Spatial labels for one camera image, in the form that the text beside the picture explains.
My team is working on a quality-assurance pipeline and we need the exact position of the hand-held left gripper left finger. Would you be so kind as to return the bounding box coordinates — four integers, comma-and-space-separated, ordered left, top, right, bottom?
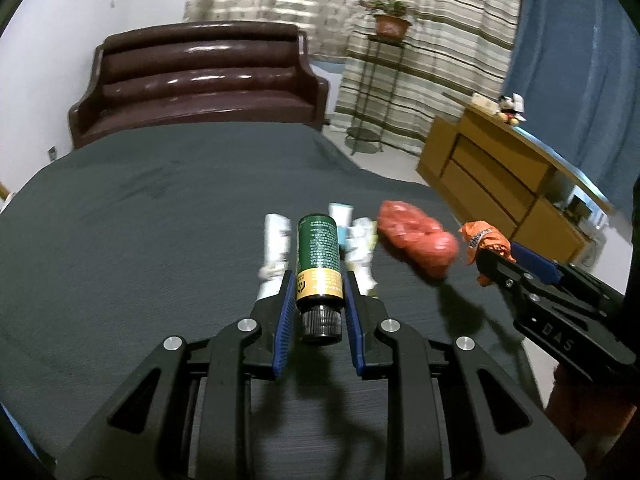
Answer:
55, 270, 297, 480

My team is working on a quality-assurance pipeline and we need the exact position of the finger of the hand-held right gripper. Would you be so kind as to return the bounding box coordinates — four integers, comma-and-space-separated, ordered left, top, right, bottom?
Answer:
510, 242, 562, 284
477, 249, 542, 322

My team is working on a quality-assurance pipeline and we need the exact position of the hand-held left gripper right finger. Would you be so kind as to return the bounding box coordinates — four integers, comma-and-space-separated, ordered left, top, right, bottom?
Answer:
345, 270, 586, 480

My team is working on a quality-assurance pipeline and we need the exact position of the orange wrapper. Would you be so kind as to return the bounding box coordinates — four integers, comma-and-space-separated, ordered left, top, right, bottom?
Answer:
458, 220, 512, 287

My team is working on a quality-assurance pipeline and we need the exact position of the green bottle with black cap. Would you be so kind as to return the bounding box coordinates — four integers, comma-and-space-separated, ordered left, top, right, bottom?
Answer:
296, 213, 346, 345

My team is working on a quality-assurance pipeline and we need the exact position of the red-brown wooden stool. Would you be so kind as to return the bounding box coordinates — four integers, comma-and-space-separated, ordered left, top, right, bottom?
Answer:
545, 362, 633, 461

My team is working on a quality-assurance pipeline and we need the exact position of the white crumpled packet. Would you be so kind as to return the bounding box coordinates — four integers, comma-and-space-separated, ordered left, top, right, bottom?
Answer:
347, 217, 379, 296

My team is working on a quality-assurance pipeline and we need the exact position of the red plastic bag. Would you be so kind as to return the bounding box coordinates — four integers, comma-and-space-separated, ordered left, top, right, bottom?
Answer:
376, 200, 460, 280

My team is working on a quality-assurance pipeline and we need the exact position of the wooden cabinet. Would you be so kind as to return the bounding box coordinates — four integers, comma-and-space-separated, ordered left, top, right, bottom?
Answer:
416, 102, 616, 266

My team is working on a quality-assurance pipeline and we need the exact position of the white green tube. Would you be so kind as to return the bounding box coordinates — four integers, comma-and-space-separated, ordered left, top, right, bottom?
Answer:
327, 202, 355, 251

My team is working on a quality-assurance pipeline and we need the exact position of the mouse plush toy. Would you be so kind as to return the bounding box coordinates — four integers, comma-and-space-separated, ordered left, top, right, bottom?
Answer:
497, 94, 527, 125

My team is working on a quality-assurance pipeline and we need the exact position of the dark grey tablecloth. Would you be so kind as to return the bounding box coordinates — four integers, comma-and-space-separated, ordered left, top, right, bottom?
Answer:
0, 122, 548, 480

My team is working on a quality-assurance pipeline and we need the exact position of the blue curtain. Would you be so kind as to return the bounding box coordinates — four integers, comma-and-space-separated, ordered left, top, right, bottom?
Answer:
500, 0, 640, 211

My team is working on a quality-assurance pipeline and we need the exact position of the black metal plant stand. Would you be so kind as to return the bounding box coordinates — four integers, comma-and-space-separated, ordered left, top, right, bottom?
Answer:
345, 34, 408, 156

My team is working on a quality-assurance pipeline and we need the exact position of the striped curtain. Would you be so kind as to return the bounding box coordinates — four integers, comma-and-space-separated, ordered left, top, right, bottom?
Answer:
332, 0, 526, 156

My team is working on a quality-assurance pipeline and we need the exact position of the brown leather sofa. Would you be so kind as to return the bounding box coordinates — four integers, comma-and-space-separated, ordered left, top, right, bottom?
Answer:
67, 21, 331, 151

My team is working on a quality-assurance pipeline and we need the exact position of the potted plant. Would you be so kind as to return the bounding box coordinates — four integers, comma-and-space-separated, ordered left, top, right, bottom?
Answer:
360, 0, 416, 41

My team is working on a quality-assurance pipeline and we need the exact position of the beige patterned curtain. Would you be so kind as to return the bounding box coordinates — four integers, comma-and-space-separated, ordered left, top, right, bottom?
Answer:
182, 0, 371, 58

